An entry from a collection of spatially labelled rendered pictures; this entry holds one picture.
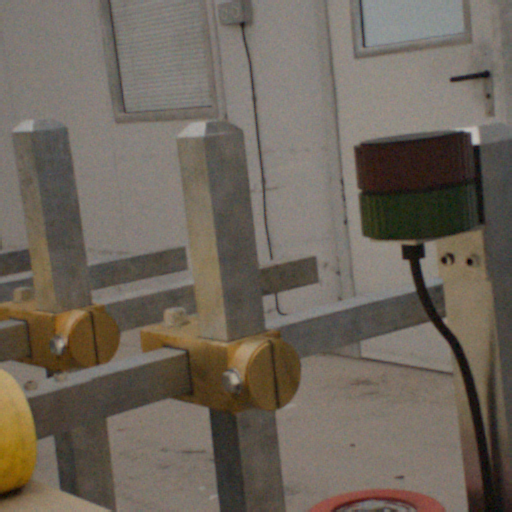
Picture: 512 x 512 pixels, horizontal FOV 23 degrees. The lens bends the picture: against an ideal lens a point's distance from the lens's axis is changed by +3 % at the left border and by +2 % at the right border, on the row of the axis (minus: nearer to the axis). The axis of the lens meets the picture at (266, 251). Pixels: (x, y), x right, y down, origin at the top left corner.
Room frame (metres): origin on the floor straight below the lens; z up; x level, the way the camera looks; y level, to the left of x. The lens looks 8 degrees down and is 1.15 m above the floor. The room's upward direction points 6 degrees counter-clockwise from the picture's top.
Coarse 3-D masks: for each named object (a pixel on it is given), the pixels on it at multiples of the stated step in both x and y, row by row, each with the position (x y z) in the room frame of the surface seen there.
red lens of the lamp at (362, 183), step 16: (400, 144) 0.61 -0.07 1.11; (416, 144) 0.60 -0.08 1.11; (432, 144) 0.60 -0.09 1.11; (448, 144) 0.61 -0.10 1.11; (464, 144) 0.61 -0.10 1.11; (368, 160) 0.62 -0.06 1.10; (384, 160) 0.61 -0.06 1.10; (400, 160) 0.61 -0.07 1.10; (416, 160) 0.60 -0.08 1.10; (432, 160) 0.60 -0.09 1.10; (448, 160) 0.61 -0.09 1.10; (464, 160) 0.61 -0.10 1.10; (368, 176) 0.62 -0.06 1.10; (384, 176) 0.61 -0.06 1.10; (400, 176) 0.61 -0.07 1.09; (416, 176) 0.60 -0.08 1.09; (432, 176) 0.60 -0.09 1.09; (448, 176) 0.61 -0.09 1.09; (464, 176) 0.61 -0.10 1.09
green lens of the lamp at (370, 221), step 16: (432, 192) 0.60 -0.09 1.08; (448, 192) 0.61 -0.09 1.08; (464, 192) 0.61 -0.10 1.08; (368, 208) 0.62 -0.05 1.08; (384, 208) 0.61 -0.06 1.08; (400, 208) 0.61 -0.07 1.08; (416, 208) 0.60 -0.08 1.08; (432, 208) 0.60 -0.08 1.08; (448, 208) 0.61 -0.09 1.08; (464, 208) 0.61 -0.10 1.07; (368, 224) 0.62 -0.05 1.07; (384, 224) 0.61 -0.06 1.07; (400, 224) 0.61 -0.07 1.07; (416, 224) 0.60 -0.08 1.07; (432, 224) 0.60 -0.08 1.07; (448, 224) 0.61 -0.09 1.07; (464, 224) 0.61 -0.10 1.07
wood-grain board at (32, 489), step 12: (12, 492) 0.79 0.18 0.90; (24, 492) 0.78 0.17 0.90; (36, 492) 0.78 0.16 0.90; (48, 492) 0.78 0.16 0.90; (60, 492) 0.77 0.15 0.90; (0, 504) 0.76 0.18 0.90; (12, 504) 0.76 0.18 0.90; (24, 504) 0.76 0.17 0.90; (36, 504) 0.76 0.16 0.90; (48, 504) 0.75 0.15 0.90; (60, 504) 0.75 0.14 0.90; (72, 504) 0.75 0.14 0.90; (84, 504) 0.74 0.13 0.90
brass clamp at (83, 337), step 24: (0, 312) 1.11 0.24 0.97; (24, 312) 1.07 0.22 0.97; (48, 312) 1.05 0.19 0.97; (72, 312) 1.04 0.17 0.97; (96, 312) 1.03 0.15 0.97; (48, 336) 1.04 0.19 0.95; (72, 336) 1.01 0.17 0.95; (96, 336) 1.03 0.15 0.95; (24, 360) 1.08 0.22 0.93; (48, 360) 1.04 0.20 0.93; (72, 360) 1.02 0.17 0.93; (96, 360) 1.03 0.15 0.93
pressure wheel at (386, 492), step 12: (348, 492) 0.69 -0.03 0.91; (360, 492) 0.69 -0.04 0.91; (372, 492) 0.69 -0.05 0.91; (384, 492) 0.68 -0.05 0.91; (396, 492) 0.68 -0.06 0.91; (408, 492) 0.68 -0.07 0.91; (324, 504) 0.67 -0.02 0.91; (336, 504) 0.67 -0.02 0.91; (348, 504) 0.68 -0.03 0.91; (360, 504) 0.66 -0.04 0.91; (372, 504) 0.65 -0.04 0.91; (384, 504) 0.67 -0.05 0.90; (396, 504) 0.67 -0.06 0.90; (408, 504) 0.67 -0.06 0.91; (420, 504) 0.66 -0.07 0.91; (432, 504) 0.66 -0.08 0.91
